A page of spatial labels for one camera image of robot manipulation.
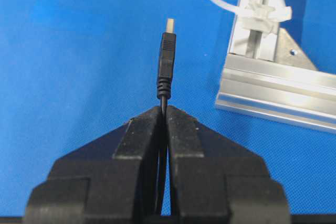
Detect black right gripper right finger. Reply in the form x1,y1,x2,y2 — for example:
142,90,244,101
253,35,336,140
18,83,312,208
166,106,291,223

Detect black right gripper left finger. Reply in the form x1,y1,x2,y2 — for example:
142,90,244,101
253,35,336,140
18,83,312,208
25,106,161,223

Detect square aluminium extrusion frame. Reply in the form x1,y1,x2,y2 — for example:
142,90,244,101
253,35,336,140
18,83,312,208
215,16,335,133

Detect black USB cable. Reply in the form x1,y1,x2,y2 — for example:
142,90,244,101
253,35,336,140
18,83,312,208
153,18,176,216

